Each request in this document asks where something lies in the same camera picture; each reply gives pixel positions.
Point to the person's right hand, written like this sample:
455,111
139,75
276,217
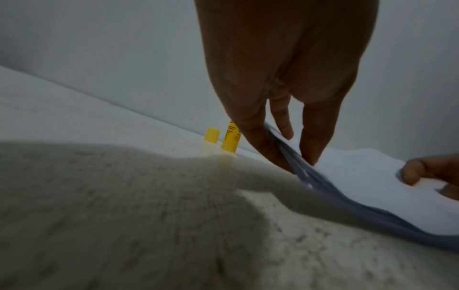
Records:
434,173

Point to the person's left hand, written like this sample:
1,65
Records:
287,51

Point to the glued white paper sheet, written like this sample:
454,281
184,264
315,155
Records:
380,192

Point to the yellow glue stick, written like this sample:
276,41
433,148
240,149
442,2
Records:
231,139

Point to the yellow glue cap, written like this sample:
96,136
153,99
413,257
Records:
212,135

